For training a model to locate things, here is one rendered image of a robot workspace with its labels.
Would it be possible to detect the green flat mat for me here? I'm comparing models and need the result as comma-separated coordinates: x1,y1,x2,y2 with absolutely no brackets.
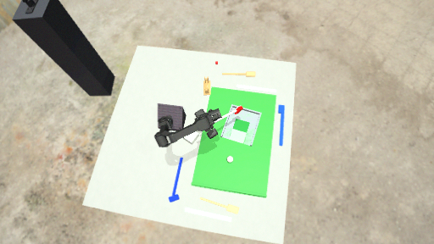
192,87,276,195

